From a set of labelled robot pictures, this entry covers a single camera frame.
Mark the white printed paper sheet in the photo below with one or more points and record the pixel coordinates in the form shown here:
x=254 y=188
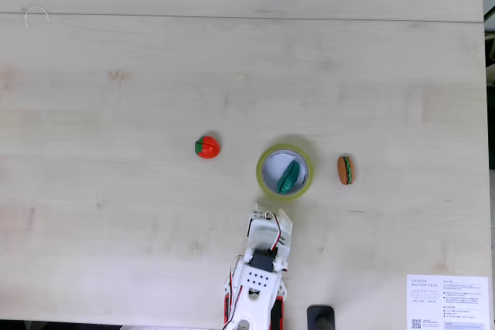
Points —
x=444 y=307

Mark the toy hamburger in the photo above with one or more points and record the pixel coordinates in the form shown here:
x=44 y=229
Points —
x=345 y=171

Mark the red toy strawberry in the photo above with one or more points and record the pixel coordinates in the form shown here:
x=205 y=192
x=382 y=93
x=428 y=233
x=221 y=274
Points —
x=209 y=148

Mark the green toy cucumber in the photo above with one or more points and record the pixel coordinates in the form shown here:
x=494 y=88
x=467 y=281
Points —
x=289 y=177

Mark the yellowish packing tape roll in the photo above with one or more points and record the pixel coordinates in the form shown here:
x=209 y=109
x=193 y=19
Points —
x=260 y=171

